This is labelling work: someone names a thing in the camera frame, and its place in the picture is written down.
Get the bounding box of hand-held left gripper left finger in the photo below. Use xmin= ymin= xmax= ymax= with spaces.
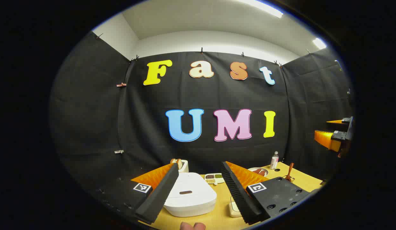
xmin=96 ymin=163 xmax=180 ymax=225

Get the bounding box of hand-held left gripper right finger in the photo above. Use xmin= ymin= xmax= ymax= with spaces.
xmin=221 ymin=161 xmax=320 ymax=225

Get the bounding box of white rice cooker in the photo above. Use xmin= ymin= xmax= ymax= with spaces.
xmin=164 ymin=172 xmax=217 ymax=218

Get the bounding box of brown wooden spoon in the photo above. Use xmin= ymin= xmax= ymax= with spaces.
xmin=285 ymin=163 xmax=295 ymax=182

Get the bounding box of white divided grain tray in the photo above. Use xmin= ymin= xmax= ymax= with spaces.
xmin=204 ymin=173 xmax=225 ymax=185

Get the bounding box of white round plate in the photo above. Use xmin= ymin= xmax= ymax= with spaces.
xmin=248 ymin=167 xmax=269 ymax=177

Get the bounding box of white toaster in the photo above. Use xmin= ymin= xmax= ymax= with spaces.
xmin=170 ymin=159 xmax=189 ymax=173

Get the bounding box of black backdrop cloth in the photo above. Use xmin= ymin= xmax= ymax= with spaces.
xmin=49 ymin=30 xmax=355 ymax=198

